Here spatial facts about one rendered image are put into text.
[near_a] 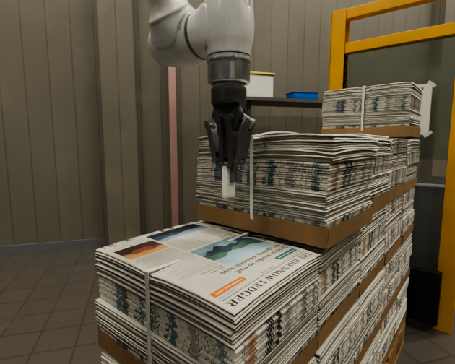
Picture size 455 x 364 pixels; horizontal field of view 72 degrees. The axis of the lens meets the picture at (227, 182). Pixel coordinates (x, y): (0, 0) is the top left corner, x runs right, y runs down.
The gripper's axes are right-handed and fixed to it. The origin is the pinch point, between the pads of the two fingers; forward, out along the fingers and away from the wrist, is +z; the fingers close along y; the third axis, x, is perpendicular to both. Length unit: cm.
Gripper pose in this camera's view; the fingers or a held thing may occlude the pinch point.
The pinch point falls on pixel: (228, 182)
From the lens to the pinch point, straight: 68.1
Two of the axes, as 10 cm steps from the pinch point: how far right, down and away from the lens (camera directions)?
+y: -7.7, -0.8, 6.3
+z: 0.0, 9.9, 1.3
